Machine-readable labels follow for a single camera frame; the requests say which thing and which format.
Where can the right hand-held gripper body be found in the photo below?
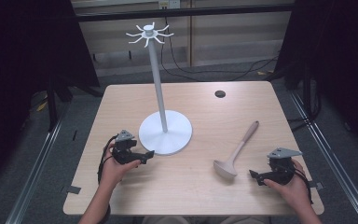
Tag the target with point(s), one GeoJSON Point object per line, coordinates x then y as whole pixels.
{"type": "Point", "coordinates": [280, 169]}

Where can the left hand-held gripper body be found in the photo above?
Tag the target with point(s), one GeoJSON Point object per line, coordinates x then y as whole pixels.
{"type": "Point", "coordinates": [123, 153]}

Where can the white hook rack stand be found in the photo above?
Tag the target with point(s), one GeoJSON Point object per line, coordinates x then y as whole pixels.
{"type": "Point", "coordinates": [164, 137]}

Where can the beige ladle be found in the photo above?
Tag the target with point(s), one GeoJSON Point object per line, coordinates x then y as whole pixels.
{"type": "Point", "coordinates": [229, 168]}

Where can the person's left hand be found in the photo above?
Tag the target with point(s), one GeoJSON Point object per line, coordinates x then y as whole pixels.
{"type": "Point", "coordinates": [115, 171]}

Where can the person's right hand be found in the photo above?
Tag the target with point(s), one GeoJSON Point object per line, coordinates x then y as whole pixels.
{"type": "Point", "coordinates": [292, 189]}

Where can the black metal stand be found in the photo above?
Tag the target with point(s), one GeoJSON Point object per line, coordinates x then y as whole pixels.
{"type": "Point", "coordinates": [53, 105]}
{"type": "Point", "coordinates": [310, 93]}

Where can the dark round table grommet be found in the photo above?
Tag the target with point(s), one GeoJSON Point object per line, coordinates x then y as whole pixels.
{"type": "Point", "coordinates": [220, 94]}

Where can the yellow floor tape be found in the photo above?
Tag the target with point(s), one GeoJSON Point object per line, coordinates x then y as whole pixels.
{"type": "Point", "coordinates": [262, 73]}
{"type": "Point", "coordinates": [42, 106]}

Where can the black curtain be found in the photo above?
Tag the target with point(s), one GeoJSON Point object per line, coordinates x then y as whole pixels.
{"type": "Point", "coordinates": [345, 62]}
{"type": "Point", "coordinates": [21, 62]}

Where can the black horizontal bar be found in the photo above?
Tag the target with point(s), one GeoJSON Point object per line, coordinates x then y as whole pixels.
{"type": "Point", "coordinates": [183, 12]}

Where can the metal floor rail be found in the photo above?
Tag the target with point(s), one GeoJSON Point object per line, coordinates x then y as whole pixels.
{"type": "Point", "coordinates": [332, 158]}
{"type": "Point", "coordinates": [34, 174]}

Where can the white wall socket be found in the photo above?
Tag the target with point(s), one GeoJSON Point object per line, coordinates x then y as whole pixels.
{"type": "Point", "coordinates": [169, 3]}

